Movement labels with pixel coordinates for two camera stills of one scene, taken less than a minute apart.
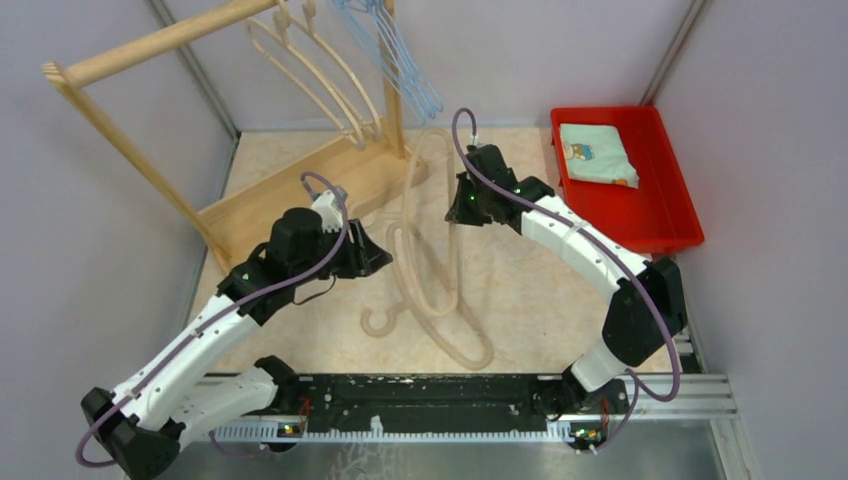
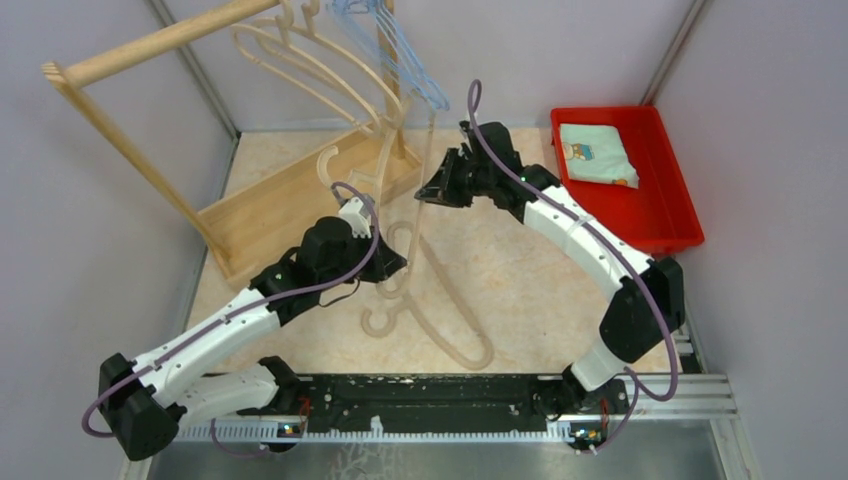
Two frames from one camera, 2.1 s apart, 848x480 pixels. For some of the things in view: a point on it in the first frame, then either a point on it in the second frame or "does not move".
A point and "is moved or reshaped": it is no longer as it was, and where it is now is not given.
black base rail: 436,400 does not move
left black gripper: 364,257 -> 384,263
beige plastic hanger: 408,220 -> 408,235
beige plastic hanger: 310,13 is moved or reshaped
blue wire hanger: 406,60 does not move
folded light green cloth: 595,153 does not move
